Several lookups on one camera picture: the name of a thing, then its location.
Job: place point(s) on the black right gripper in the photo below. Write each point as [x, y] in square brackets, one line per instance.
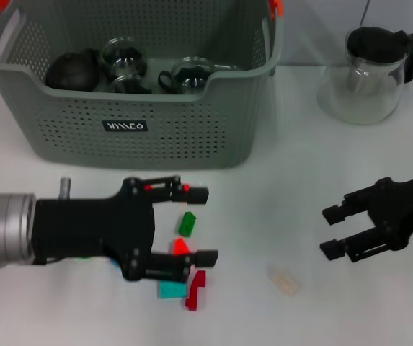
[408, 205]

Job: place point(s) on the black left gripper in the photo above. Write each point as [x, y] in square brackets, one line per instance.
[94, 230]

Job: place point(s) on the translucent white toy brick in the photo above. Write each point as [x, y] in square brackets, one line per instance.
[284, 283]

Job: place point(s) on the glass teacup with black base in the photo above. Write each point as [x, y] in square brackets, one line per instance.
[191, 79]
[123, 61]
[130, 86]

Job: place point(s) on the grey-green perforated storage bin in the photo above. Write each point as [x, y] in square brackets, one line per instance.
[191, 137]

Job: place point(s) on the red sloped toy brick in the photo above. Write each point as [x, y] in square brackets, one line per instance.
[181, 248]

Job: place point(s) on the dark red arch brick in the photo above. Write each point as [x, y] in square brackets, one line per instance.
[193, 295]

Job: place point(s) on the teal flat toy plate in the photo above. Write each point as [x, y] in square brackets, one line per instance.
[172, 290]

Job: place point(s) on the glass pitcher with black lid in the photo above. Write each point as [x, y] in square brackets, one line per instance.
[361, 97]

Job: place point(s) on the dark clay teapot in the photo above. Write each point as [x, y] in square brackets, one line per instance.
[73, 74]

